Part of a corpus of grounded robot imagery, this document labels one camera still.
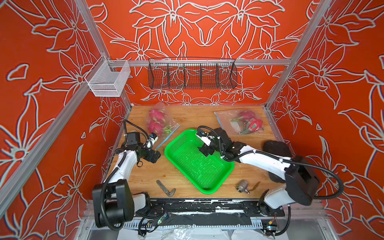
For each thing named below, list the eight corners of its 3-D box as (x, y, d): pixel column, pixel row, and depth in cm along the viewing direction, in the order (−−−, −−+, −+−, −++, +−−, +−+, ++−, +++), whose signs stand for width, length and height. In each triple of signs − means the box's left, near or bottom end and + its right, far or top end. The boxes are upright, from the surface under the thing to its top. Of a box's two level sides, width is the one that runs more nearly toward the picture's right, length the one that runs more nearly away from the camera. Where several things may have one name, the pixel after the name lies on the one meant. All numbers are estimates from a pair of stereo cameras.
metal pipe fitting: (237, 193, 79) (238, 192, 76) (234, 181, 83) (236, 179, 80) (248, 193, 79) (250, 192, 76) (245, 181, 83) (247, 179, 80)
